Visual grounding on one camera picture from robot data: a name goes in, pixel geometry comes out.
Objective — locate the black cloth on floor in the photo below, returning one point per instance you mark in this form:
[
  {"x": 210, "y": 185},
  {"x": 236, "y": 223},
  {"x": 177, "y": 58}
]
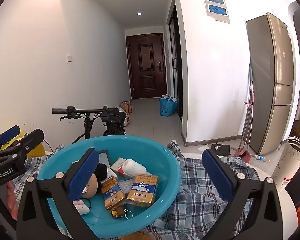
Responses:
[{"x": 220, "y": 149}]

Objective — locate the white pink plush charm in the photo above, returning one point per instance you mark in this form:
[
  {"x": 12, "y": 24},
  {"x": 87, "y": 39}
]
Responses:
[{"x": 81, "y": 207}]

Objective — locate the blue plastic basin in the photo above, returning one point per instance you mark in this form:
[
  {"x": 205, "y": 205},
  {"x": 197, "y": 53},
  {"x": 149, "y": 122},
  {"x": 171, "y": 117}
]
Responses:
[{"x": 157, "y": 159}]

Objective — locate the white light switch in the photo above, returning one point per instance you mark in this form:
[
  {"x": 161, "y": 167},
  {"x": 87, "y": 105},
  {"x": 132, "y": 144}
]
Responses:
[{"x": 68, "y": 59}]

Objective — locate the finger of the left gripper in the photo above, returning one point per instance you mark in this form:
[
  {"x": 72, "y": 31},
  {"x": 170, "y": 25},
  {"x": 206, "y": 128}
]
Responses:
[
  {"x": 26, "y": 144},
  {"x": 6, "y": 136}
]

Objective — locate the white pill bottle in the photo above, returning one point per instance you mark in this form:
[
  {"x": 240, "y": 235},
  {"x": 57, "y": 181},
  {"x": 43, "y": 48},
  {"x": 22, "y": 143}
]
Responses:
[{"x": 133, "y": 168}]

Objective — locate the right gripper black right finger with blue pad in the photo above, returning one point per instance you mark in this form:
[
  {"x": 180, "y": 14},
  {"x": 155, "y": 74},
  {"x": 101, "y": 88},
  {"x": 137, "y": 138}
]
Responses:
[{"x": 264, "y": 220}]

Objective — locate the broom and dustpan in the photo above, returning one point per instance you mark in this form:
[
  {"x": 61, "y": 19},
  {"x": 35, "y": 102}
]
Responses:
[{"x": 243, "y": 148}]

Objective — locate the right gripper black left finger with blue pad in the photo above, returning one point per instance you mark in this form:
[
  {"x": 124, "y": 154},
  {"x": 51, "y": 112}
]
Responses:
[{"x": 35, "y": 218}]

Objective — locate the yellow medicine box left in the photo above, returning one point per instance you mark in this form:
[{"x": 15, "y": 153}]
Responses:
[{"x": 112, "y": 194}]

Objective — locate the red white medicine box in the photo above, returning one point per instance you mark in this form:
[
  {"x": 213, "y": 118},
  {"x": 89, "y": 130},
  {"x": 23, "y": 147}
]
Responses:
[{"x": 118, "y": 170}]

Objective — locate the blue plaid cloth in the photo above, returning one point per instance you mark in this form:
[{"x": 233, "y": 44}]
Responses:
[{"x": 196, "y": 207}]

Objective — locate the blue shopping bag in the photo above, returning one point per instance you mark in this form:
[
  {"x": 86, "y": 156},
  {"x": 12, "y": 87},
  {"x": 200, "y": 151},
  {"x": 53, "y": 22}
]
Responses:
[{"x": 168, "y": 105}]

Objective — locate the plastic water bottle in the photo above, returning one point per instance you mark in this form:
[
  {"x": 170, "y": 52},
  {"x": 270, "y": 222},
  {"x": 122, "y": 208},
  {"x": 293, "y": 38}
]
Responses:
[{"x": 261, "y": 158}]

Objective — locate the person's hand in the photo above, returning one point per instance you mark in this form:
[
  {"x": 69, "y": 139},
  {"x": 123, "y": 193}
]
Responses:
[{"x": 11, "y": 200}]

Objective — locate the champagne refrigerator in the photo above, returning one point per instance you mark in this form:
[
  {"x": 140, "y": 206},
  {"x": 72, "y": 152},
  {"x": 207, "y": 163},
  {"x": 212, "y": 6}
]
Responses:
[{"x": 271, "y": 59}]

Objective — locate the brown-haired doll figure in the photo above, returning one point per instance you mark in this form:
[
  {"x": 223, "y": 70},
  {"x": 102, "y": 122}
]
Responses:
[{"x": 94, "y": 184}]

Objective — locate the dark brown entrance door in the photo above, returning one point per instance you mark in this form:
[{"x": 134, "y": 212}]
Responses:
[{"x": 146, "y": 62}]

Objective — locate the yellow medicine box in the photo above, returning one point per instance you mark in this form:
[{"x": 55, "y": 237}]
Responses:
[
  {"x": 143, "y": 190},
  {"x": 112, "y": 194}
]

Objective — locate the wall electrical panel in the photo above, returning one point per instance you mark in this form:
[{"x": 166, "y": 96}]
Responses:
[{"x": 217, "y": 10}]

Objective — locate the white thermos cup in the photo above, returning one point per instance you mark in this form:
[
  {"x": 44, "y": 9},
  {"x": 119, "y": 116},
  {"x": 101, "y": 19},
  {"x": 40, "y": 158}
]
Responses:
[{"x": 288, "y": 164}]

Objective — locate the brown paper bag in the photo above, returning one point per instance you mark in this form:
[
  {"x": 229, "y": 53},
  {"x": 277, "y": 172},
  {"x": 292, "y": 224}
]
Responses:
[{"x": 126, "y": 106}]

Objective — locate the yellow medicine box right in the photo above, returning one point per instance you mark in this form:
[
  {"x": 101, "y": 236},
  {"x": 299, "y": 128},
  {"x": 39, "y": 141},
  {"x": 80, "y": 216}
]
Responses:
[{"x": 143, "y": 190}]

